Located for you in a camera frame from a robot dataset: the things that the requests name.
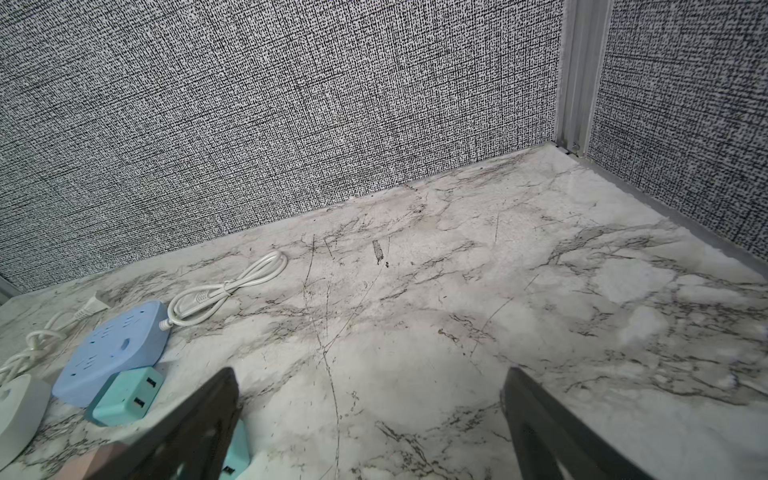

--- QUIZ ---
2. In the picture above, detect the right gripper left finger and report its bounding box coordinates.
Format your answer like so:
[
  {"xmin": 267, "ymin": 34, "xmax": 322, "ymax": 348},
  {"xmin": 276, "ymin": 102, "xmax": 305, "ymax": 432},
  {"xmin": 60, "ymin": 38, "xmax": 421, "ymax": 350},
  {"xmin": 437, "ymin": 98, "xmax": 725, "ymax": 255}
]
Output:
[{"xmin": 89, "ymin": 367, "xmax": 241, "ymax": 479}]

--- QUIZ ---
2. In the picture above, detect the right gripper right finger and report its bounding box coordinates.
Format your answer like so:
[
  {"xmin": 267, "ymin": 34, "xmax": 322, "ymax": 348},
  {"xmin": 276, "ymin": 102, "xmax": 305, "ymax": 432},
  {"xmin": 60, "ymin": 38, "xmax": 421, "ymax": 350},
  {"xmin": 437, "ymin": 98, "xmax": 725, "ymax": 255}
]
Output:
[{"xmin": 500, "ymin": 367, "xmax": 650, "ymax": 479}]

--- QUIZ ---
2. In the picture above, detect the teal adapter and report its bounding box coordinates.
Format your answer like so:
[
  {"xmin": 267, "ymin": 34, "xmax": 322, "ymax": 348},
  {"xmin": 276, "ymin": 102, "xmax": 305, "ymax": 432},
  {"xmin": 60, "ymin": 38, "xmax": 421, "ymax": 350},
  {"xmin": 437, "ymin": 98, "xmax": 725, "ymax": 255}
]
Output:
[
  {"xmin": 85, "ymin": 367, "xmax": 165, "ymax": 427},
  {"xmin": 219, "ymin": 419, "xmax": 251, "ymax": 480}
]

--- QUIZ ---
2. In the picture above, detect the pink plug adapter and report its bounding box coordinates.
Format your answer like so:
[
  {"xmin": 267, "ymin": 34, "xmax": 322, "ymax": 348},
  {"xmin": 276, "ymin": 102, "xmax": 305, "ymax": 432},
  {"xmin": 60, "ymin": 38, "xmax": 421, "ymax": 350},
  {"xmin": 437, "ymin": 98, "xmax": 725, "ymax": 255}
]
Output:
[{"xmin": 53, "ymin": 442, "xmax": 128, "ymax": 480}]

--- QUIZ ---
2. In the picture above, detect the blue square power strip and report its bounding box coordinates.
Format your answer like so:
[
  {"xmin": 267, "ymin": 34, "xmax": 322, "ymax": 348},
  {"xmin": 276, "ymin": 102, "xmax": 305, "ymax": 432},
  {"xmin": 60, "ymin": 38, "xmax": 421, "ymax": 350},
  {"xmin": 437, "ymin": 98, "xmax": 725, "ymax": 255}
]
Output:
[{"xmin": 52, "ymin": 300, "xmax": 169, "ymax": 408}]

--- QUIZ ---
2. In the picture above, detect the white square power strip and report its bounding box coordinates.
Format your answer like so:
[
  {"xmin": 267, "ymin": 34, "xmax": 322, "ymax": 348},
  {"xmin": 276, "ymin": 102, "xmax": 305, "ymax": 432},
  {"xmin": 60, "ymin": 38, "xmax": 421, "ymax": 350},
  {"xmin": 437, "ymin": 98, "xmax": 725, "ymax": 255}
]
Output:
[{"xmin": 0, "ymin": 374, "xmax": 52, "ymax": 469}]

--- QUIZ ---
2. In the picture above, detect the white cable of blue strip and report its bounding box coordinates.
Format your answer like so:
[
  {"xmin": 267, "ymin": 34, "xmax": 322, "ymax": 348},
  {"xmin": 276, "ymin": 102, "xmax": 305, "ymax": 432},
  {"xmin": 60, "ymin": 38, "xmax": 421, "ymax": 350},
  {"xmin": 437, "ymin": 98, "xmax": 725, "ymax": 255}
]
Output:
[{"xmin": 158, "ymin": 249, "xmax": 290, "ymax": 332}]

